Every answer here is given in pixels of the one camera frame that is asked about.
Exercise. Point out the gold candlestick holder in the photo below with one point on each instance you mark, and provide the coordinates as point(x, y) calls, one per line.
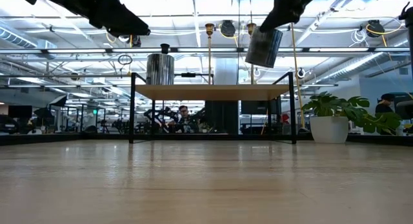
point(251, 28)
point(209, 56)

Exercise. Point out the person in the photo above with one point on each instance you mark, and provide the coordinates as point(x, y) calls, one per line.
point(184, 119)
point(384, 107)

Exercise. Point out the green potted plant white pot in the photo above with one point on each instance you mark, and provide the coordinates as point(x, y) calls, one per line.
point(329, 128)

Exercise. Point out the wooden shelf with black legs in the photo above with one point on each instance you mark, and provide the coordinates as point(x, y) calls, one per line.
point(209, 92)

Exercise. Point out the black aluminium table frame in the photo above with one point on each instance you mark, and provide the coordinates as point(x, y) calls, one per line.
point(64, 139)

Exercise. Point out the clear grey glass candle jar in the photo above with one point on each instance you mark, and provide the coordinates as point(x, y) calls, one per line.
point(263, 48)

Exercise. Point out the red candle glass jar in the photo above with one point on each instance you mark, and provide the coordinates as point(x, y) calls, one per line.
point(160, 69)

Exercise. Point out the black candlestick holder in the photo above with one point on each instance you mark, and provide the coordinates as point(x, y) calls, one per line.
point(165, 48)

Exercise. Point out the white building column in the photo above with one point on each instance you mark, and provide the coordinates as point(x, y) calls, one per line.
point(226, 72)

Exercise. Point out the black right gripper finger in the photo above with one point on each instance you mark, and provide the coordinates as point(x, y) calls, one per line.
point(277, 19)

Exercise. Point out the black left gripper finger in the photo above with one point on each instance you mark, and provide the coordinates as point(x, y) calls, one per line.
point(126, 19)
point(135, 33)

